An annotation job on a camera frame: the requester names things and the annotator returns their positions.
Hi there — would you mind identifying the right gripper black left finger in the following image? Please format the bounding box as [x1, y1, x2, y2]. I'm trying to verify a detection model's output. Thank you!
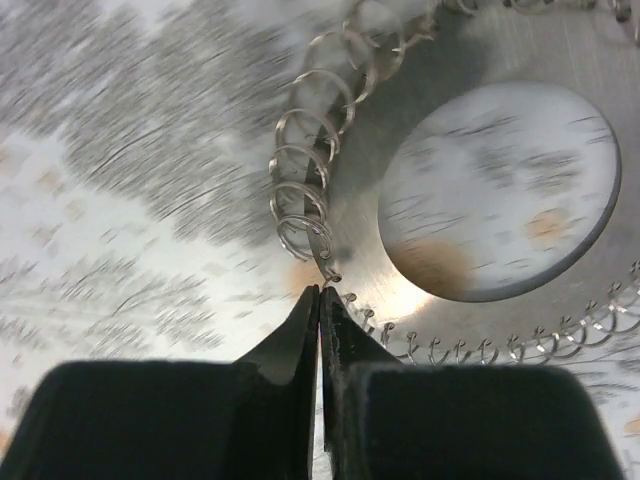
[8, 286, 319, 479]

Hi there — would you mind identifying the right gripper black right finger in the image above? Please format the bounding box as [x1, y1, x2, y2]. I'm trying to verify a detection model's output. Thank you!
[319, 288, 623, 479]

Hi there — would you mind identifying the metal ring disc with keyrings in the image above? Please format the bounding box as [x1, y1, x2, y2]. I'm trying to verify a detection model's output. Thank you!
[269, 1, 639, 364]

